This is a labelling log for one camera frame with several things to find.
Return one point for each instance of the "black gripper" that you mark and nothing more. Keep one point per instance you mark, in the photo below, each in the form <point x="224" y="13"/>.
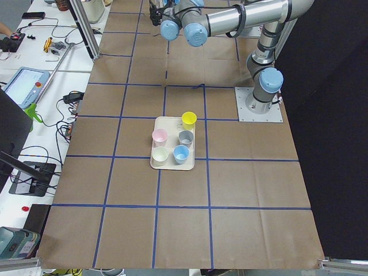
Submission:
<point x="155" y="15"/>

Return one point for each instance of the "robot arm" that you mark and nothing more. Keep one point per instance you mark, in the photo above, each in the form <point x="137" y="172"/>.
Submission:
<point x="174" y="16"/>

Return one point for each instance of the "yellow cup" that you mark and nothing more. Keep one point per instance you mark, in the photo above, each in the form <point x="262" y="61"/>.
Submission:
<point x="189" y="120"/>

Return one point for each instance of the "pink cup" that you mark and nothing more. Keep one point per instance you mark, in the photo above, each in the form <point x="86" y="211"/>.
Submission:
<point x="159" y="137"/>

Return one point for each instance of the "grey cup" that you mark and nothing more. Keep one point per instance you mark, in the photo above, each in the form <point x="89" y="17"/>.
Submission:
<point x="186" y="138"/>

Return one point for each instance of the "blue cup on tray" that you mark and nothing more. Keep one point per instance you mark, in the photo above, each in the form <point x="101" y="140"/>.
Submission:
<point x="181" y="154"/>

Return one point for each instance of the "pale green cup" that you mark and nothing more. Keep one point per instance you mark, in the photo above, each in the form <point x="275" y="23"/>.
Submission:
<point x="159" y="156"/>

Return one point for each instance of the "black power adapter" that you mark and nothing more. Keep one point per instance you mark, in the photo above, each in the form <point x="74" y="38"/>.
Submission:
<point x="73" y="96"/>

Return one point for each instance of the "black phone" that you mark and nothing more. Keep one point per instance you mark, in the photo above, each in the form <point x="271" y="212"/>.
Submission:
<point x="33" y="15"/>

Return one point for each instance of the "cream plastic tray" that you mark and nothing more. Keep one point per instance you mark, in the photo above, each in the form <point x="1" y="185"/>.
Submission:
<point x="173" y="125"/>

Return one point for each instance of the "teach pendant tablet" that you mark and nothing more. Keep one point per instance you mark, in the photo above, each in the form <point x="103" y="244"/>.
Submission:
<point x="26" y="85"/>

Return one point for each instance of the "green clamp tool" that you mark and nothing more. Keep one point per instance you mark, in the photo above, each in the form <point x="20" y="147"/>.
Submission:
<point x="31" y="112"/>

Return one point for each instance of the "aluminium frame post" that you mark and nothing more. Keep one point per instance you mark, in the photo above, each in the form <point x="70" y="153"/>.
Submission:
<point x="79" y="15"/>

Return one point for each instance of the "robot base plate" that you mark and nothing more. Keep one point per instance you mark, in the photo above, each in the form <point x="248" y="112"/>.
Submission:
<point x="273" y="115"/>

